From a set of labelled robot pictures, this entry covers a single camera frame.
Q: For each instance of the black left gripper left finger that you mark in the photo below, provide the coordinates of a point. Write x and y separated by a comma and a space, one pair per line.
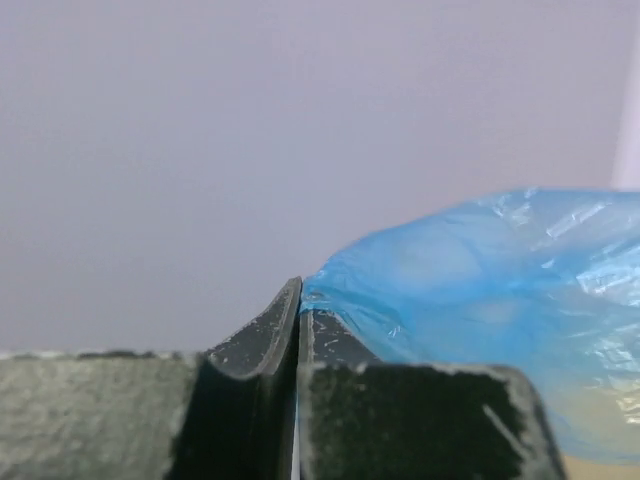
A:
225, 413

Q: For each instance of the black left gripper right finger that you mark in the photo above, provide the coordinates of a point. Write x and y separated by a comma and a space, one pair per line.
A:
362, 418

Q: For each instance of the blue plastic trash bag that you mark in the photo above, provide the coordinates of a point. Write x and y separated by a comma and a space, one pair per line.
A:
542, 280

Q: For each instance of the cream plastic trash bin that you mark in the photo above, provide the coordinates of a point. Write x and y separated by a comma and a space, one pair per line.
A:
597, 431

